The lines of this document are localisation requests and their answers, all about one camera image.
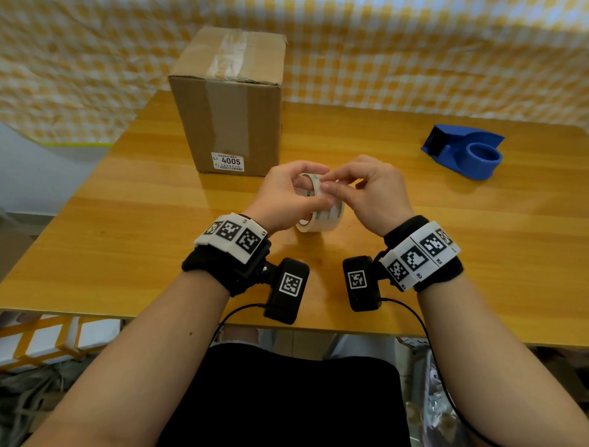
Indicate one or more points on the person's right hand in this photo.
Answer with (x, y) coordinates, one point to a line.
(382, 198)

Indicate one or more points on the person's black shorts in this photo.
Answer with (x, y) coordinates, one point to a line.
(285, 400)

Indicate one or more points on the person's left hand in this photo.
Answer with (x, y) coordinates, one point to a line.
(276, 202)

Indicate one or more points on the clear tape roll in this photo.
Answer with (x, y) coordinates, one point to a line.
(322, 222)

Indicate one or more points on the person's left forearm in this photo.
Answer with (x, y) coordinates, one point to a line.
(138, 368)

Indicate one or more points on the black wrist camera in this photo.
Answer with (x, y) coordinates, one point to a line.
(287, 294)
(361, 285)

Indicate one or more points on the brown cardboard box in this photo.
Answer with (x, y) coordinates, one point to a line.
(193, 119)

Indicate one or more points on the trash bin with black bag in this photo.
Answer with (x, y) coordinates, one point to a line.
(432, 400)

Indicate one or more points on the clear tape strip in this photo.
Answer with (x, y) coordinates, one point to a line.
(227, 50)

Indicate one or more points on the person's right forearm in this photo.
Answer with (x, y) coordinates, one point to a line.
(488, 368)

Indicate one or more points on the blue tape dispenser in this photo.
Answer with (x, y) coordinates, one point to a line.
(455, 152)

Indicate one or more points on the black marker wristband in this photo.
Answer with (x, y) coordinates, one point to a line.
(421, 255)
(234, 237)

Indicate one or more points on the yellow checkered cloth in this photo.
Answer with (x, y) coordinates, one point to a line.
(414, 60)

